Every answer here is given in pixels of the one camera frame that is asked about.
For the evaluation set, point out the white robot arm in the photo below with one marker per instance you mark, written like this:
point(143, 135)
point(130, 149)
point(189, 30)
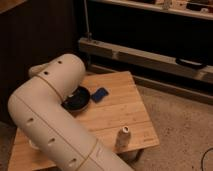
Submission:
point(36, 108)

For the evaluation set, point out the blue rectangular sponge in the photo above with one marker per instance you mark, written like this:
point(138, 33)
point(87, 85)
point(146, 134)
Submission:
point(99, 95)

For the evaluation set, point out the wooden folding table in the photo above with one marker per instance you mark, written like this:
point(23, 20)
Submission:
point(122, 107)

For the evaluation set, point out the black round pan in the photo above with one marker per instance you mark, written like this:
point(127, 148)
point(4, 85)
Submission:
point(78, 100)

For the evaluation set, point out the metal vertical pole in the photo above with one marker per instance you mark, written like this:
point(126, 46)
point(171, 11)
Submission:
point(88, 33)

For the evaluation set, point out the small beige bottle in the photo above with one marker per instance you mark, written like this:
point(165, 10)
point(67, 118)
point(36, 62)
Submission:
point(123, 138)

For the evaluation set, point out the wooden shelf beam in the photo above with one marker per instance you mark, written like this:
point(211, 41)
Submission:
point(144, 59)

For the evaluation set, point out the black handle on shelf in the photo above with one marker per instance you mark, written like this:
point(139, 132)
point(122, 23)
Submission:
point(190, 65)

